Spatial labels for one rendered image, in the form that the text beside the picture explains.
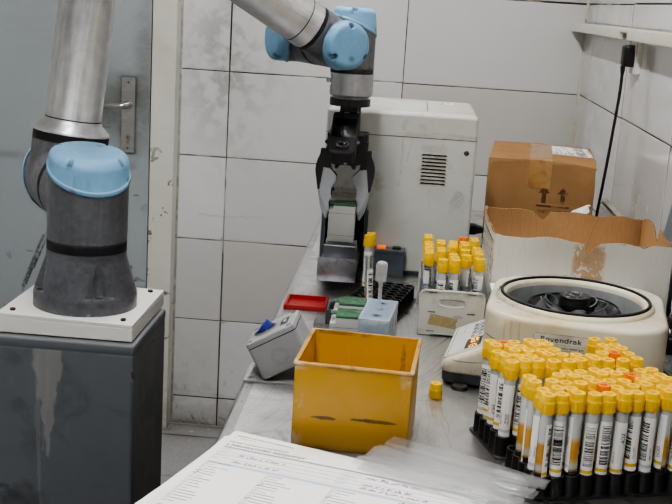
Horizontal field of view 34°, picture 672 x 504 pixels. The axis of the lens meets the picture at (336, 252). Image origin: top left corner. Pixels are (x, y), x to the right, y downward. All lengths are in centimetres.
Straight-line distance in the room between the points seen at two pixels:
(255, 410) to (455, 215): 79
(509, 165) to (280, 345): 109
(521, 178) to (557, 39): 100
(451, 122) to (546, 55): 135
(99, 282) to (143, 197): 179
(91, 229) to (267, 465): 56
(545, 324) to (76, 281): 66
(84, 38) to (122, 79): 165
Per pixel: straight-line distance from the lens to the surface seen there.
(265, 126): 334
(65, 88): 171
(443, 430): 132
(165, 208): 338
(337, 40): 169
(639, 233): 200
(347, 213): 191
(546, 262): 175
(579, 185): 239
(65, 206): 159
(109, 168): 158
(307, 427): 123
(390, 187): 201
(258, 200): 338
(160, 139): 335
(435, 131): 199
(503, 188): 239
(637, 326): 142
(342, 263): 186
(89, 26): 171
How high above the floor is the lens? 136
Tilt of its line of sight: 13 degrees down
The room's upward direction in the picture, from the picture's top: 4 degrees clockwise
